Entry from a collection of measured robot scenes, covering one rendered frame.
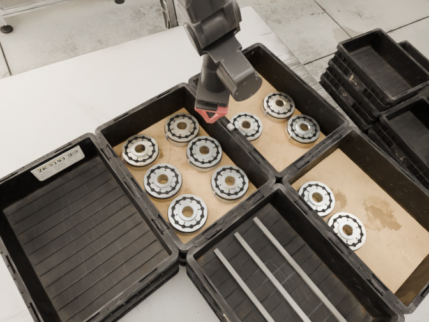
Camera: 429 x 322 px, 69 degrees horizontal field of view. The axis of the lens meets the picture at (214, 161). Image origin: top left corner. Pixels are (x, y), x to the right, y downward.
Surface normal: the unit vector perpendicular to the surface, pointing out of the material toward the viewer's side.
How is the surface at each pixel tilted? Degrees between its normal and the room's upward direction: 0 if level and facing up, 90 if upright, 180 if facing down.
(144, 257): 0
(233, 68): 21
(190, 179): 0
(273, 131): 0
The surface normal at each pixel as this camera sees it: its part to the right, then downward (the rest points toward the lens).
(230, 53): -0.18, -0.23
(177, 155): 0.09, -0.47
